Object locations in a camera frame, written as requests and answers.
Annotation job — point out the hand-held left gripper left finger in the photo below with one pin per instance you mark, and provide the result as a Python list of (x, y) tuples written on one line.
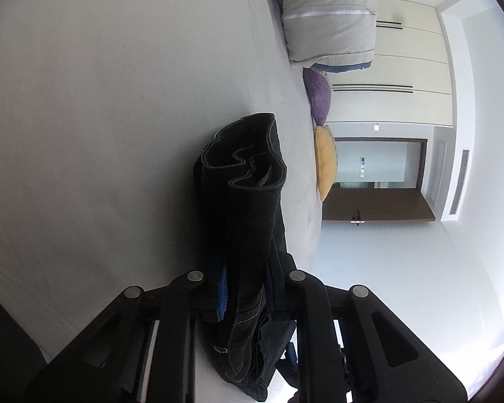
[(222, 298)]

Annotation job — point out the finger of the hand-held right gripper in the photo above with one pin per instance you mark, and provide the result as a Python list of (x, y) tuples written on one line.
[(291, 352)]

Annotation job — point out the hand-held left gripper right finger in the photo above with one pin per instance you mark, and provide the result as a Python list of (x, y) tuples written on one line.
[(272, 285)]

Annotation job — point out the black pants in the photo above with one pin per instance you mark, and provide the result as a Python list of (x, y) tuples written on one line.
[(243, 218)]

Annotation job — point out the yellow pillow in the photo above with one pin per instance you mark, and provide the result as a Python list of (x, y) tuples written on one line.
[(325, 163)]

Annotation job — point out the brown wooden door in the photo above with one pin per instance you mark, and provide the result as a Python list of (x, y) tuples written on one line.
[(386, 205)]

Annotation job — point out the purple pillow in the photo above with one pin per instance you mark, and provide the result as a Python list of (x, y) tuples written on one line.
[(319, 96)]

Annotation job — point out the white sheeted bed mattress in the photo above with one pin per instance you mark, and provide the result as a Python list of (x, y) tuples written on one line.
[(109, 134)]

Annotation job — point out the cream wardrobe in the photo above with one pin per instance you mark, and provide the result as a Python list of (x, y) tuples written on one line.
[(403, 67)]

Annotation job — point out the folded light grey duvet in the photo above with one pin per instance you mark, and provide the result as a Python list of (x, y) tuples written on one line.
[(332, 16)]

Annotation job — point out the white wall air vent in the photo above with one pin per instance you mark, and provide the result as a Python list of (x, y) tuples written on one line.
[(460, 182)]

